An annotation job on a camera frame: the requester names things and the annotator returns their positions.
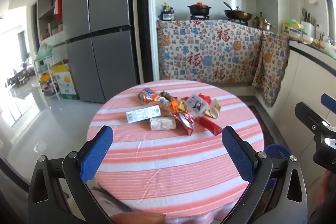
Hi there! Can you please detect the dark wok with lid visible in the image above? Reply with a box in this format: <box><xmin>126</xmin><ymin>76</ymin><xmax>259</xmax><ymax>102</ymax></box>
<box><xmin>223</xmin><ymin>1</ymin><xmax>254</xmax><ymax>20</ymax></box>

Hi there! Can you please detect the dark hexagon pattern floor mat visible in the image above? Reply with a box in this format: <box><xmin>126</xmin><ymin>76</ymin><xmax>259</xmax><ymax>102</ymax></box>
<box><xmin>244</xmin><ymin>105</ymin><xmax>276</xmax><ymax>147</ymax></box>

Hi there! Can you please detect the red striped snack packet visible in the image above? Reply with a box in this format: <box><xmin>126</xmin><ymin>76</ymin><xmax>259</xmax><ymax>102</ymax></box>
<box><xmin>178</xmin><ymin>112</ymin><xmax>195</xmax><ymax>136</ymax></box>

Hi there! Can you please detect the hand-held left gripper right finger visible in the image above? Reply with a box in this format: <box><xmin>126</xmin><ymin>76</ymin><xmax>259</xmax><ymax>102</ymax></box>
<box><xmin>221</xmin><ymin>126</ymin><xmax>308</xmax><ymax>224</ymax></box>

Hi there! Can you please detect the dark wooden table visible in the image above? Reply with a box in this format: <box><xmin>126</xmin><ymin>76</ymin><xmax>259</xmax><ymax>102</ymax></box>
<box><xmin>7</xmin><ymin>68</ymin><xmax>29</xmax><ymax>88</ymax></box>

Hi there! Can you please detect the blue plastic trash basket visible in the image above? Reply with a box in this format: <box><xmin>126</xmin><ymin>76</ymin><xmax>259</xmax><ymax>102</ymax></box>
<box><xmin>264</xmin><ymin>144</ymin><xmax>292</xmax><ymax>161</ymax></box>

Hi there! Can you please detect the white storage rack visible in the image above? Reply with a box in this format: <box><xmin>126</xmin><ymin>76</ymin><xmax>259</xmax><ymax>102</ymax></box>
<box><xmin>33</xmin><ymin>46</ymin><xmax>59</xmax><ymax>100</ymax></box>

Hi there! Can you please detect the orange drink can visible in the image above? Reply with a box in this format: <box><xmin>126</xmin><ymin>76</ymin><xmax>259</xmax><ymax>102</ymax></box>
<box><xmin>138</xmin><ymin>88</ymin><xmax>161</xmax><ymax>104</ymax></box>

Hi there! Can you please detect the white kitchen base cabinet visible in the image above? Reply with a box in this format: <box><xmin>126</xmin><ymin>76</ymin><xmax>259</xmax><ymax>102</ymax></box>
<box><xmin>273</xmin><ymin>39</ymin><xmax>336</xmax><ymax>169</ymax></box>

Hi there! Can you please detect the yellow cardboard box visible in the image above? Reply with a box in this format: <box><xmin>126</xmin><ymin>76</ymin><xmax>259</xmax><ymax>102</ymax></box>
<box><xmin>51</xmin><ymin>63</ymin><xmax>80</xmax><ymax>101</ymax></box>

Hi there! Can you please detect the orange white striped wrapper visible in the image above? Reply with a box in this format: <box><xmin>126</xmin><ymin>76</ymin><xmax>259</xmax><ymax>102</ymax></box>
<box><xmin>168</xmin><ymin>98</ymin><xmax>179</xmax><ymax>113</ymax></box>

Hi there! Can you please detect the pink striped tablecloth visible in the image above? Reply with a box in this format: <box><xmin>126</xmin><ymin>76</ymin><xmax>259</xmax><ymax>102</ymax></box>
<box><xmin>86</xmin><ymin>79</ymin><xmax>265</xmax><ymax>223</ymax></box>

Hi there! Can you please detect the person's left hand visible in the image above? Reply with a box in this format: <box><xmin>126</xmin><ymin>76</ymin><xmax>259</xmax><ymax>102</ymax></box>
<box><xmin>110</xmin><ymin>212</ymin><xmax>166</xmax><ymax>224</ymax></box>

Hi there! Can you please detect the large patterned blanket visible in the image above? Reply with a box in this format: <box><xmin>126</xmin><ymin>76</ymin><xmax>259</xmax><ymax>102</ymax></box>
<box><xmin>157</xmin><ymin>19</ymin><xmax>264</xmax><ymax>88</ymax></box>

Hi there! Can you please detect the cream yellow wrapper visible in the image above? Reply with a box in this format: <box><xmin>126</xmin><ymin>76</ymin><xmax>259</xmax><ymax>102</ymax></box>
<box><xmin>203</xmin><ymin>98</ymin><xmax>221</xmax><ymax>119</ymax></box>

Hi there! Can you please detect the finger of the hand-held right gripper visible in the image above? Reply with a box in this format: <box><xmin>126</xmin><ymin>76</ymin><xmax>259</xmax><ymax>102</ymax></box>
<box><xmin>294</xmin><ymin>101</ymin><xmax>336</xmax><ymax>135</ymax></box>
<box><xmin>320</xmin><ymin>93</ymin><xmax>336</xmax><ymax>110</ymax></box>

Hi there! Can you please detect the clear cartoon print plastic box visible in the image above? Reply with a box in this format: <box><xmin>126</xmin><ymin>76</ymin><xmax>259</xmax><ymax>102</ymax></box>
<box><xmin>185</xmin><ymin>94</ymin><xmax>209</xmax><ymax>117</ymax></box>

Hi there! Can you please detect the person's right forearm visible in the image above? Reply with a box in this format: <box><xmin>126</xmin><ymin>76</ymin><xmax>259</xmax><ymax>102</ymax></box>
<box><xmin>310</xmin><ymin>169</ymin><xmax>336</xmax><ymax>224</ymax></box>

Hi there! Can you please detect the red bar wrapper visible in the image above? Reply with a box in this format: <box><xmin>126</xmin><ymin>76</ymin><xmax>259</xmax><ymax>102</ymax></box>
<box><xmin>195</xmin><ymin>116</ymin><xmax>223</xmax><ymax>136</ymax></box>

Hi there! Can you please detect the gold foil wrapper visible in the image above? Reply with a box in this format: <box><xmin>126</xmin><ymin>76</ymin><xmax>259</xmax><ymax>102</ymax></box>
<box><xmin>177</xmin><ymin>99</ymin><xmax>188</xmax><ymax>113</ymax></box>

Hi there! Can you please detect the white crumpled packet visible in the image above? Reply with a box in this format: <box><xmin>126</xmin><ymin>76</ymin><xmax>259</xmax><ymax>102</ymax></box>
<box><xmin>149</xmin><ymin>117</ymin><xmax>176</xmax><ymax>131</ymax></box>

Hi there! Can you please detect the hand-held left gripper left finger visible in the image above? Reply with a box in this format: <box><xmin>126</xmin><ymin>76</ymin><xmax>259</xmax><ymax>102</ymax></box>
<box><xmin>27</xmin><ymin>125</ymin><xmax>114</xmax><ymax>224</ymax></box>

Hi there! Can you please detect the small red wrapper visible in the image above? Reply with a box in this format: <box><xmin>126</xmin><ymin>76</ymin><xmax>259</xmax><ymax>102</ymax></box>
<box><xmin>197</xmin><ymin>93</ymin><xmax>213</xmax><ymax>105</ymax></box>

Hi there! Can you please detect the white knife block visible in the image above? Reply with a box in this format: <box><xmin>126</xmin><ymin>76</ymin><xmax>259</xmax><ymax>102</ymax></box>
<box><xmin>301</xmin><ymin>9</ymin><xmax>315</xmax><ymax>38</ymax></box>

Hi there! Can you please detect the steel cooking pot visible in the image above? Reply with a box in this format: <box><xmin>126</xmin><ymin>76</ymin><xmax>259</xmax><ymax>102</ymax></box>
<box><xmin>253</xmin><ymin>17</ymin><xmax>276</xmax><ymax>31</ymax></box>

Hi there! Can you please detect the grey refrigerator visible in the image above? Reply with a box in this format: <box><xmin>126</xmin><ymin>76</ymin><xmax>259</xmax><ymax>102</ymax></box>
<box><xmin>62</xmin><ymin>0</ymin><xmax>139</xmax><ymax>104</ymax></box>

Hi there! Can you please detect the yellow green container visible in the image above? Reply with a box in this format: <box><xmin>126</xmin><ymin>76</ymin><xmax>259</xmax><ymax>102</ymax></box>
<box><xmin>282</xmin><ymin>19</ymin><xmax>303</xmax><ymax>38</ymax></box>

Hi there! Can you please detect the green white milk carton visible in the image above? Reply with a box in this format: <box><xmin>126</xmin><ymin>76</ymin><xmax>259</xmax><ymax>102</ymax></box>
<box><xmin>126</xmin><ymin>105</ymin><xmax>161</xmax><ymax>124</ymax></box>

